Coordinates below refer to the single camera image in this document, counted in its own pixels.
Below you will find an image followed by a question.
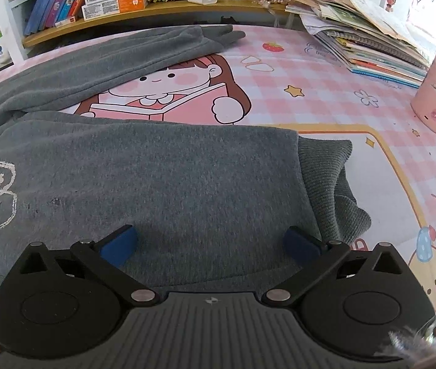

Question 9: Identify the stack of magazines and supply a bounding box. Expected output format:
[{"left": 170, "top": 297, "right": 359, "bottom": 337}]
[{"left": 286, "top": 0, "right": 430, "bottom": 88}]

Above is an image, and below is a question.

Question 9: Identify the grey sweatshirt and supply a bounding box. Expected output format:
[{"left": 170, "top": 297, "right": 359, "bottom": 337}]
[{"left": 0, "top": 25, "right": 371, "bottom": 292}]

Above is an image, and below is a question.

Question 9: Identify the pink checked table mat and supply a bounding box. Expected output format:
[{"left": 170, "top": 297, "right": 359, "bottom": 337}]
[{"left": 0, "top": 24, "right": 436, "bottom": 362}]

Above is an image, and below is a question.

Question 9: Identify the white wooden bookshelf frame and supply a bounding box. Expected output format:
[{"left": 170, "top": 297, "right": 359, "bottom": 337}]
[{"left": 0, "top": 0, "right": 311, "bottom": 64}]

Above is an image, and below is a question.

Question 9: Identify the lower orange white box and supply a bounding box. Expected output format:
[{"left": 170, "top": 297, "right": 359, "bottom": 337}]
[{"left": 82, "top": 0, "right": 147, "bottom": 21}]

